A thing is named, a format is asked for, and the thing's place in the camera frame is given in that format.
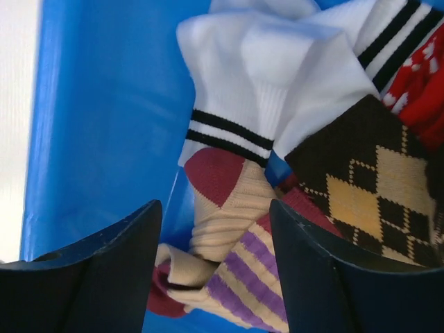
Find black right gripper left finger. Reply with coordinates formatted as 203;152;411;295
1;200;162;332

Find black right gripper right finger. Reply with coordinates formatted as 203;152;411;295
270;200;443;332

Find white sock black stripes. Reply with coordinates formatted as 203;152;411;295
176;0;374;169

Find beige maroon purple sock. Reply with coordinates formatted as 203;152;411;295
147;147;340;332

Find brown argyle sock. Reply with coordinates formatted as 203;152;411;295
285;95;443;267

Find blue plastic bin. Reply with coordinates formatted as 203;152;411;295
19;0;296;333

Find red white patterned sock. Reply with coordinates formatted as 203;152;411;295
382;26;443;151

